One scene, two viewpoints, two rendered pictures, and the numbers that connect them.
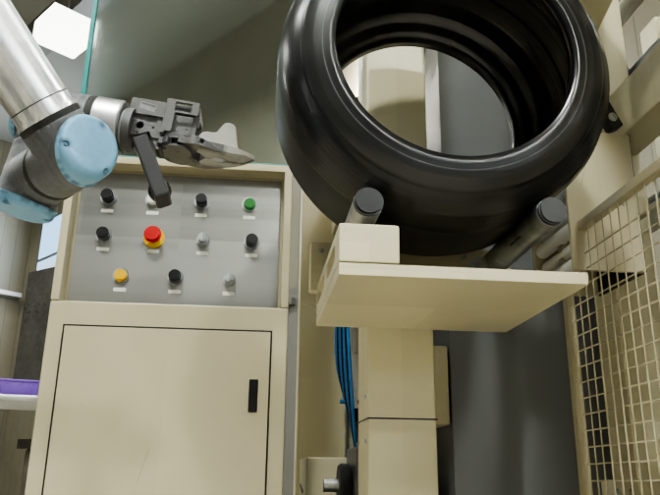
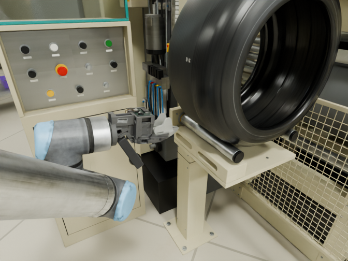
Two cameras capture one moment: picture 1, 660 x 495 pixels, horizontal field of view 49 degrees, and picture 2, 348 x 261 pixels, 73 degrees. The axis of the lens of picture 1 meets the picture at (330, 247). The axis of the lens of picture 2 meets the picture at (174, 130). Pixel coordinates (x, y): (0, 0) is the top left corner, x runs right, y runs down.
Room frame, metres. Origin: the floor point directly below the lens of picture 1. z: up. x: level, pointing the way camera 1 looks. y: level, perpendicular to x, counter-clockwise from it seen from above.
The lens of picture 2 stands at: (0.49, 0.39, 1.34)
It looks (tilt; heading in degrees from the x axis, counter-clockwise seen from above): 28 degrees down; 337
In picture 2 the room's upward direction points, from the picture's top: straight up
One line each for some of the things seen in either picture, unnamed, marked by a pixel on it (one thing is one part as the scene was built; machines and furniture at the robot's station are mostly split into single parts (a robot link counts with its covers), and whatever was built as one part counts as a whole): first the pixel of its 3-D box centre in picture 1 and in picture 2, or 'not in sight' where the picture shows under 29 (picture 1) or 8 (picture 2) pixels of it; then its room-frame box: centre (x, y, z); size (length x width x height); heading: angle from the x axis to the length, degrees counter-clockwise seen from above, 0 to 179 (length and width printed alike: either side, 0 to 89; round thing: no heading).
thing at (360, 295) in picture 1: (435, 301); (231, 147); (1.17, -0.18, 0.80); 0.37 x 0.36 x 0.02; 96
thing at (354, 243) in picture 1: (352, 276); (205, 148); (1.16, -0.04, 0.83); 0.36 x 0.09 x 0.06; 6
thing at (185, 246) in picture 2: not in sight; (189, 228); (1.43, -0.13, 0.01); 0.27 x 0.27 x 0.02; 6
